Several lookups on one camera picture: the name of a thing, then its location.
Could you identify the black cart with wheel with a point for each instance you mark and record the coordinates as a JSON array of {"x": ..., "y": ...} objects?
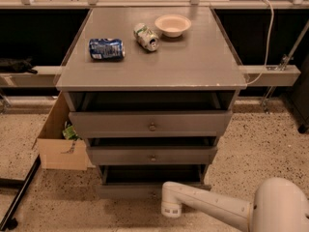
[{"x": 300, "y": 97}]

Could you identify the white paper bowl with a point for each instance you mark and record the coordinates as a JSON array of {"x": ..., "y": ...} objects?
[{"x": 172, "y": 25}]

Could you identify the grey middle drawer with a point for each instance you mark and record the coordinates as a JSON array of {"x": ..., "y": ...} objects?
[{"x": 144, "y": 155}]

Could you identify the black floor stand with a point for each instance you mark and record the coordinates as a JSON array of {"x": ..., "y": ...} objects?
[{"x": 8, "y": 221}]

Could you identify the grey horizontal rail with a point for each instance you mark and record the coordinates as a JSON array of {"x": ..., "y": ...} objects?
[{"x": 257, "y": 76}]

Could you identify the green packet in box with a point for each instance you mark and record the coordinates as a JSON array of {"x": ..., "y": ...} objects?
[{"x": 69, "y": 132}]

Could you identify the cardboard box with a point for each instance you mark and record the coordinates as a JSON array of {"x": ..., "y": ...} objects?
[{"x": 57, "y": 152}]

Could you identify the black object on rail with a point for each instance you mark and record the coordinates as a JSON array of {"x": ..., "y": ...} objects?
[{"x": 8, "y": 65}]

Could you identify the grey top drawer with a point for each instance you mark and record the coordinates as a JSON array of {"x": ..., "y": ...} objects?
[{"x": 150, "y": 124}]

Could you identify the grey drawer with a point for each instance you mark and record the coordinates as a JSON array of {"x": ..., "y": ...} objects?
[
  {"x": 150, "y": 124},
  {"x": 144, "y": 155},
  {"x": 145, "y": 181}
]

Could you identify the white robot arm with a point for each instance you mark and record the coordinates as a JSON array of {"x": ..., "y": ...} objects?
[{"x": 279, "y": 206}]

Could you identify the grey bottom drawer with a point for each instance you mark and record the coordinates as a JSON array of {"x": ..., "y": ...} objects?
[{"x": 145, "y": 181}]

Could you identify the blue soda can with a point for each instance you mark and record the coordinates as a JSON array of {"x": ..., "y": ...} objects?
[{"x": 106, "y": 49}]

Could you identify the green and silver soda can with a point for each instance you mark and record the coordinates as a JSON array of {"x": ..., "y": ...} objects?
[{"x": 146, "y": 37}]

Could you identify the metal diagonal strut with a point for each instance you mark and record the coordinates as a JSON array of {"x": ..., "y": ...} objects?
[{"x": 291, "y": 50}]

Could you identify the grey wooden drawer cabinet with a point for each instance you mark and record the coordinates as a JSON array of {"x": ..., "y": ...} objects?
[{"x": 194, "y": 72}]

